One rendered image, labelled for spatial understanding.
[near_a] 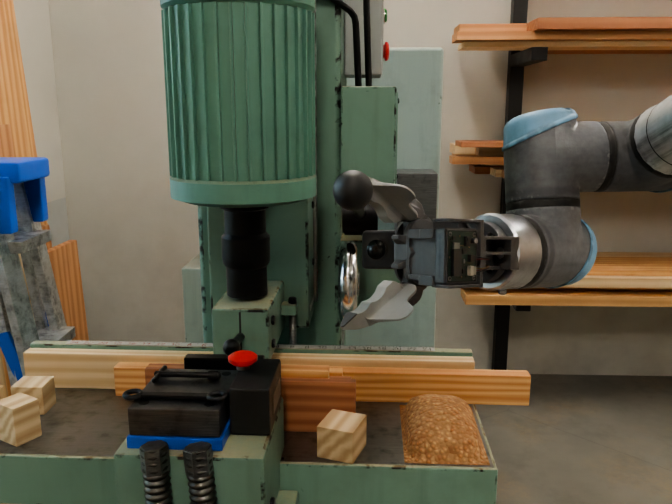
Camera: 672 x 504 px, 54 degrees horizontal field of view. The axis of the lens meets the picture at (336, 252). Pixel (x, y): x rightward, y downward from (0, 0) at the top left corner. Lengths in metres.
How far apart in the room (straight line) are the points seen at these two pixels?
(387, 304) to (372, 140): 0.35
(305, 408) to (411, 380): 0.15
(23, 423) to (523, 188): 0.64
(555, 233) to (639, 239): 2.55
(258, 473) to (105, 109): 2.76
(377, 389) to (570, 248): 0.30
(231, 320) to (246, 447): 0.21
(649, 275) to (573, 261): 2.09
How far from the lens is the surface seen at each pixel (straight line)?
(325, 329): 1.03
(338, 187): 0.56
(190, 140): 0.75
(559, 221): 0.83
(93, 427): 0.85
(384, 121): 0.96
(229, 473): 0.64
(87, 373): 0.95
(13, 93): 2.70
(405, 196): 0.66
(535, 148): 0.84
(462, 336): 3.27
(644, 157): 0.86
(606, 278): 2.82
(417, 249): 0.70
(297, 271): 0.91
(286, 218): 0.90
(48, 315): 1.72
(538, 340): 3.35
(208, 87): 0.74
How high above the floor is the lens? 1.27
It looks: 12 degrees down
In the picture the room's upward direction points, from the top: straight up
